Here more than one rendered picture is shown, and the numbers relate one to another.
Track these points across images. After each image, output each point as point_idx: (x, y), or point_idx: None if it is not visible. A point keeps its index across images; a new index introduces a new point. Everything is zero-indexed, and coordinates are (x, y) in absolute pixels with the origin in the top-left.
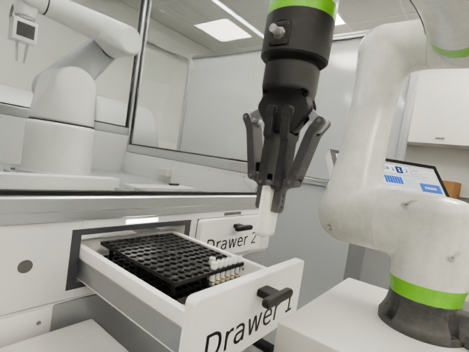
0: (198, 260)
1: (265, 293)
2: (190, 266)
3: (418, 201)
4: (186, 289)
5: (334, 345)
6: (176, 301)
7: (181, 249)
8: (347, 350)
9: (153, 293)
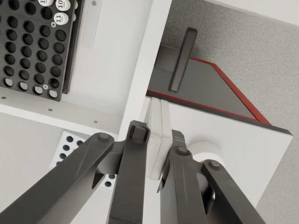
0: (22, 1)
1: (166, 70)
2: (34, 38)
3: None
4: (57, 57)
5: (248, 1)
6: (85, 126)
7: None
8: (264, 2)
9: (56, 126)
